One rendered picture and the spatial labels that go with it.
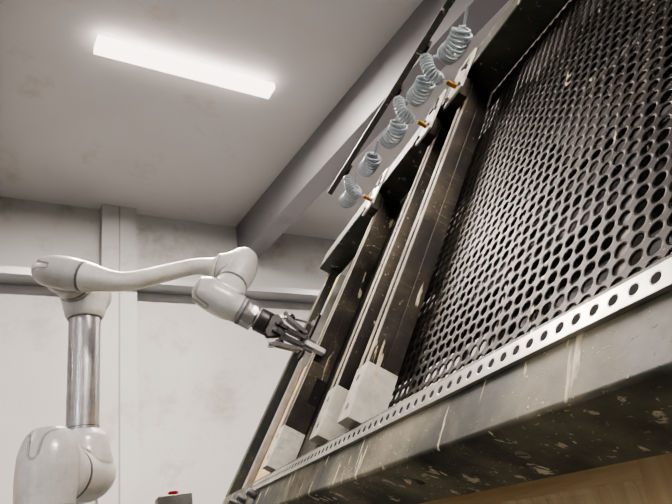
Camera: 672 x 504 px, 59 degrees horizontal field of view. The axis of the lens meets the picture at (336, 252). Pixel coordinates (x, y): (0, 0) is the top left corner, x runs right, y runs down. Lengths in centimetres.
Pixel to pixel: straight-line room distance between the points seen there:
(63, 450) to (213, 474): 362
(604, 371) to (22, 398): 486
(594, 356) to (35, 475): 153
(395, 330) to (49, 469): 103
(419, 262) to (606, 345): 83
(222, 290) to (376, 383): 75
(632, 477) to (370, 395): 51
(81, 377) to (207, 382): 350
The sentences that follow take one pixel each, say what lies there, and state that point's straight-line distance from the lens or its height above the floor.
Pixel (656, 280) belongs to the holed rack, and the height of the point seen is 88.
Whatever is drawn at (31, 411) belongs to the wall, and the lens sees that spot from 519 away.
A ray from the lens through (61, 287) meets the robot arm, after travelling 209.
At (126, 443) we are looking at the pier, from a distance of 514.
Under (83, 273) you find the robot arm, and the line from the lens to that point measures 203.
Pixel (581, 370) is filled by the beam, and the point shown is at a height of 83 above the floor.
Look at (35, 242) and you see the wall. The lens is 567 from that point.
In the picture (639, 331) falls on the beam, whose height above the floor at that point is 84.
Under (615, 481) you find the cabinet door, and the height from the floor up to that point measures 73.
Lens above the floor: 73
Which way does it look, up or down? 25 degrees up
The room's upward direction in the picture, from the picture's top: 10 degrees counter-clockwise
